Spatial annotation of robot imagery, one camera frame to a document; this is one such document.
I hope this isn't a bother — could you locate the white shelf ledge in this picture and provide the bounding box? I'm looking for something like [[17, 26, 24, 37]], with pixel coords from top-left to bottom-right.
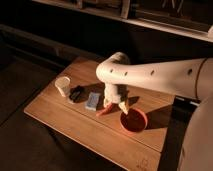
[[33, 0, 213, 43]]

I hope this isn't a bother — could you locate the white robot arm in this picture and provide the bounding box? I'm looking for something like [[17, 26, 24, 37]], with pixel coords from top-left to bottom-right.
[[96, 52, 213, 171]]

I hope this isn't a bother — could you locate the black small object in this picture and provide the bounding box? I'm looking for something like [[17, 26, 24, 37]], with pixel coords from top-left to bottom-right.
[[69, 85, 84, 103]]

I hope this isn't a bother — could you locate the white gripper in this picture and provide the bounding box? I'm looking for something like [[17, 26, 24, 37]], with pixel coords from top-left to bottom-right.
[[103, 83, 129, 114]]

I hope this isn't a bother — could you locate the blue sponge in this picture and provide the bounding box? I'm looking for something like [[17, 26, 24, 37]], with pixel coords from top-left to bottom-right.
[[85, 92, 100, 111]]

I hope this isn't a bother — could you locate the red ceramic bowl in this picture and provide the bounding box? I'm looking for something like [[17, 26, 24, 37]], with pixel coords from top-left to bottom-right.
[[120, 108, 148, 133]]

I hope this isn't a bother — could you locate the orange carrot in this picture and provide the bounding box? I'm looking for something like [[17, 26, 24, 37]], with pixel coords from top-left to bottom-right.
[[96, 108, 105, 117]]

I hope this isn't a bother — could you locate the white paper cup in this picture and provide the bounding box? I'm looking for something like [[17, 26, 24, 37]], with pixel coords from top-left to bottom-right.
[[55, 76, 71, 97]]

